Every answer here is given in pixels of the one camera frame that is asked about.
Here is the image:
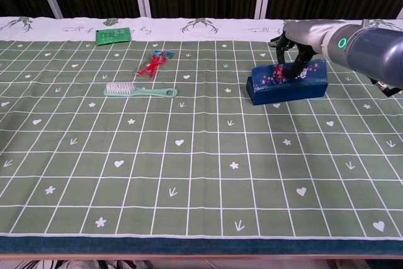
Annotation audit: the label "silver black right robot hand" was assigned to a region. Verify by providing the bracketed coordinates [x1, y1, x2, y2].
[276, 20, 339, 79]

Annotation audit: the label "blue tray with eyeglasses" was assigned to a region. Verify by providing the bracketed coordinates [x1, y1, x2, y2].
[246, 59, 329, 107]

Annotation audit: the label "green checked tablecloth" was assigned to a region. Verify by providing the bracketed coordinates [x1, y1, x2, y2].
[0, 16, 403, 256]

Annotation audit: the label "mint green scrub brush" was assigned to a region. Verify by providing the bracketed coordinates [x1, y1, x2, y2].
[103, 81, 179, 98]

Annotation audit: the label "green circuit board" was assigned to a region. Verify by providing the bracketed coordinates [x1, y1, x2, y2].
[94, 26, 132, 45]

